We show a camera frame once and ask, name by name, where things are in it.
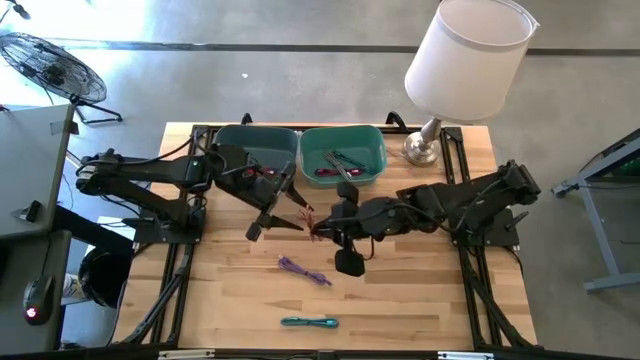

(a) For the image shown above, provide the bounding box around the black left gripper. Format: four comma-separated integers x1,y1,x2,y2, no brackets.
217,145,315,242

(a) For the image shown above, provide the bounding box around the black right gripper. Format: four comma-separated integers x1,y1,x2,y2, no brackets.
314,181,404,278

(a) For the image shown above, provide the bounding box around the magenta braided USB cable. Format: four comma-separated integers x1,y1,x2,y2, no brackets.
313,167,365,179

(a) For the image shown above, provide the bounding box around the black white braided USB cable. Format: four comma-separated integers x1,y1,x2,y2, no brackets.
322,149,354,181

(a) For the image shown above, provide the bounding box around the dark teal plastic bin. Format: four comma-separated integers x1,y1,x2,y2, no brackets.
214,123,301,189

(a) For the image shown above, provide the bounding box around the light teal plastic bin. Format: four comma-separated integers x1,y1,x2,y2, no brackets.
298,124,389,190

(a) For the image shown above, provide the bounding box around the black round stool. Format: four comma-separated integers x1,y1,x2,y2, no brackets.
78,246,135,310

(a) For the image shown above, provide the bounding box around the white shade silver table lamp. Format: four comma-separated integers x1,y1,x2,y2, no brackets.
402,0,541,169

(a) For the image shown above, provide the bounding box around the small white printed item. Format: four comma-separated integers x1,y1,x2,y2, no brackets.
62,272,91,304

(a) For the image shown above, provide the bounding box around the small black desk device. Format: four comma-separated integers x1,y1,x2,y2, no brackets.
19,199,44,224

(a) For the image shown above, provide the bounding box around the light grey desk top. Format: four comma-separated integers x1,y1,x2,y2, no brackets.
0,103,76,241

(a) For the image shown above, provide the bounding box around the black computer mouse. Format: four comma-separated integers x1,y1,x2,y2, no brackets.
22,273,56,326

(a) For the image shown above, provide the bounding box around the black floor fan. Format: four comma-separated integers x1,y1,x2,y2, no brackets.
0,32,124,125

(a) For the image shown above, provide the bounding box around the dark grey desk top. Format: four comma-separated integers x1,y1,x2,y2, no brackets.
0,229,73,354

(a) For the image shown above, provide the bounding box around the black aluminium table frame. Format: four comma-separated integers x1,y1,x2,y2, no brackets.
112,123,541,360

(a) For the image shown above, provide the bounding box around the silver metal bracket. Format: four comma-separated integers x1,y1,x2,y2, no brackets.
438,351,496,360
158,349,216,360

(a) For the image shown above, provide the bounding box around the grey metal desk leg frame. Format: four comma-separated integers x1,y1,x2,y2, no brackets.
551,127,640,294

